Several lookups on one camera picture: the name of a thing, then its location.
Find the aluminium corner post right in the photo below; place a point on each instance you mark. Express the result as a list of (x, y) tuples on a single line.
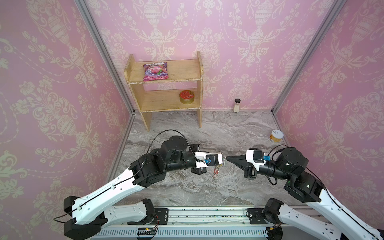
[(321, 32)]

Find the spice jar black lid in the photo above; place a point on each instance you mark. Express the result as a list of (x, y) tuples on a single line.
[(237, 105)]

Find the pink snack bag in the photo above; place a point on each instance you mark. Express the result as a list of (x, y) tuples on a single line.
[(155, 71)]

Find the red gold round tin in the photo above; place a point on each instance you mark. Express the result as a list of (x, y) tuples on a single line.
[(187, 97)]

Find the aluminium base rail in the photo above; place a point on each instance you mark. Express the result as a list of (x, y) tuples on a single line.
[(196, 216)]

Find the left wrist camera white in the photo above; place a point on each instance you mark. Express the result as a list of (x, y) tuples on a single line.
[(204, 159)]

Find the wooden two-tier shelf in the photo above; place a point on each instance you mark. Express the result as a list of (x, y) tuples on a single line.
[(149, 102)]

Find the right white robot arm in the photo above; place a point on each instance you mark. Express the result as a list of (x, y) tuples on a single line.
[(290, 165)]

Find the aluminium corner post left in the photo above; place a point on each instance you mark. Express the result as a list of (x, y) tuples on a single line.
[(101, 46)]

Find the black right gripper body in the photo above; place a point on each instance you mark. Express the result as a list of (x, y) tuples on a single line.
[(249, 165)]

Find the orange fruit can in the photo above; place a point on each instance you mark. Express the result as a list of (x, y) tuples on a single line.
[(276, 136)]

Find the aluminium corner post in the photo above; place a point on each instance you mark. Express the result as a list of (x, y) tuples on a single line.
[(321, 32), (101, 46)]

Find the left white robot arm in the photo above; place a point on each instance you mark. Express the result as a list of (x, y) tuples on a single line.
[(97, 210)]

